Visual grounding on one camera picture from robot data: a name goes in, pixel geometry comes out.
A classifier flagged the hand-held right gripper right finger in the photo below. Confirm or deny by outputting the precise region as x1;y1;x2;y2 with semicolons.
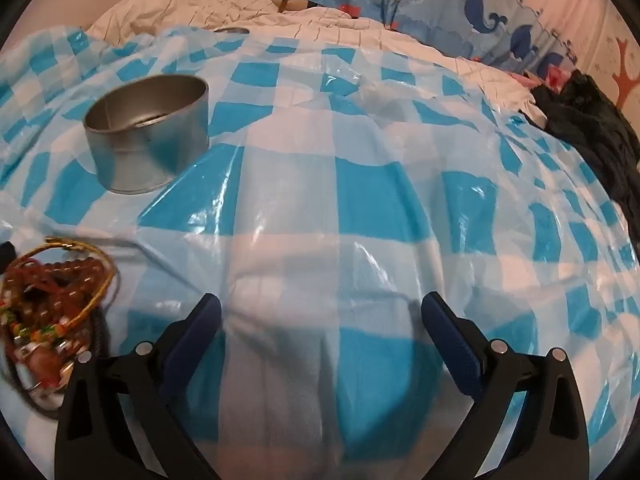
421;293;592;480

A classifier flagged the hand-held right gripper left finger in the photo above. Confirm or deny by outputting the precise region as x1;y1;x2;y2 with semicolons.
54;292;223;480

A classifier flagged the dark twisted bangle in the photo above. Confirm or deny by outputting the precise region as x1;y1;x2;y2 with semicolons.
0;305;111;416

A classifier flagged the yellow cord bracelet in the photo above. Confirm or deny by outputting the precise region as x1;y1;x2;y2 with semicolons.
42;237;121;333

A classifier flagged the red bead bracelet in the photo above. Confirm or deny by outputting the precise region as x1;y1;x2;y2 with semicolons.
0;255;108;331

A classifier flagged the colourful charm bracelet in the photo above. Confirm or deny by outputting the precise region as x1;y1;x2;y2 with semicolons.
0;310;88;401

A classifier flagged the round metal tin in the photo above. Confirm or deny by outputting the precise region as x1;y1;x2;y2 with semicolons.
83;74;211;195

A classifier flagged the blue checkered plastic sheet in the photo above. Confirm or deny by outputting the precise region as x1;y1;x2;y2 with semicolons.
0;24;640;480

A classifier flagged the dark cloth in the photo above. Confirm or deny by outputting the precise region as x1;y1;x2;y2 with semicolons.
530;69;640;256

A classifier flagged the pink cloth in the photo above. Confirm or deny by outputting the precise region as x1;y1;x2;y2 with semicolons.
520;65;571;92

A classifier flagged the white quilt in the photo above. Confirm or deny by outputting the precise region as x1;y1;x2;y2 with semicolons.
87;0;538;111

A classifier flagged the whale print curtain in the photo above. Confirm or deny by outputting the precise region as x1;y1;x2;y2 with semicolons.
210;0;583;81

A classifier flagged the tree print wardrobe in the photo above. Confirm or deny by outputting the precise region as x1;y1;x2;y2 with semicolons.
570;0;640;121

